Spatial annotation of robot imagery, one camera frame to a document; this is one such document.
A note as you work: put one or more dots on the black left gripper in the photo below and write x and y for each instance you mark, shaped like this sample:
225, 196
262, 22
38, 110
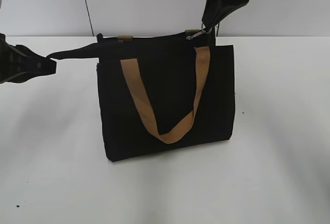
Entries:
33, 65

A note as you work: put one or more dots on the silver zipper pull with ring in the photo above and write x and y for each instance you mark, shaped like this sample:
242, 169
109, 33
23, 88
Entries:
203, 30

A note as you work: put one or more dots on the black fabric tote bag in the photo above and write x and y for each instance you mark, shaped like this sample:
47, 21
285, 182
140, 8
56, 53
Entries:
167, 69

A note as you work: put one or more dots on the tan front bag handle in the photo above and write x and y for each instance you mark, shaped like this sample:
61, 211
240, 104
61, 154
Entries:
131, 72

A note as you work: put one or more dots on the tan bag handle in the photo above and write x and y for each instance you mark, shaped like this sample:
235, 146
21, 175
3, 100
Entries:
124, 38
131, 72

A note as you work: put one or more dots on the tan rear bag handle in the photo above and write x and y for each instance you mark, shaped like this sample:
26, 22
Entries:
124, 38

